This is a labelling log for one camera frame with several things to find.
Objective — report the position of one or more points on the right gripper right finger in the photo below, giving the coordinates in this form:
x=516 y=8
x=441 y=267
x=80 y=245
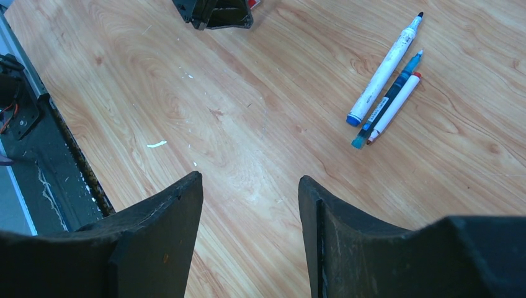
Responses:
x=350 y=253

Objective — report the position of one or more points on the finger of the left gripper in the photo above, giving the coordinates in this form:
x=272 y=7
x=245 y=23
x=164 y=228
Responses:
x=215 y=14

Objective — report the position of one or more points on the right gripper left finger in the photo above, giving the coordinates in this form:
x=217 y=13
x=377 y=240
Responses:
x=144 y=250

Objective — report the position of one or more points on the translucent blue pen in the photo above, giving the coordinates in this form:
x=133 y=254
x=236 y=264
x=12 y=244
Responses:
x=387 y=99

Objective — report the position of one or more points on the white marker blue end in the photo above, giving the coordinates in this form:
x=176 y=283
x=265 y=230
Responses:
x=383 y=72

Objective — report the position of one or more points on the white marker red cap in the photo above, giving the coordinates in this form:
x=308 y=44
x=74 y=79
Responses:
x=394 y=107

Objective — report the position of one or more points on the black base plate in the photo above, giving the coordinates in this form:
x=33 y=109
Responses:
x=65 y=194

